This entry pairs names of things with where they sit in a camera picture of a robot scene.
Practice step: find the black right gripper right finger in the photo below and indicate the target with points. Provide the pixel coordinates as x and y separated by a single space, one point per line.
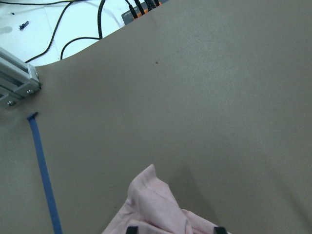
220 230

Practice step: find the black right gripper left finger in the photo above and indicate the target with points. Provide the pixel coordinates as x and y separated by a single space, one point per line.
132 230

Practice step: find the pink printed t-shirt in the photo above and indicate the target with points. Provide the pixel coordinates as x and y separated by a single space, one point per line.
151 206

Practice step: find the orange terminal block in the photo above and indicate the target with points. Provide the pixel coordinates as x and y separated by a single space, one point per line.
140 8

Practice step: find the aluminium frame post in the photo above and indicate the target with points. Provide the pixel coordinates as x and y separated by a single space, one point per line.
18 80

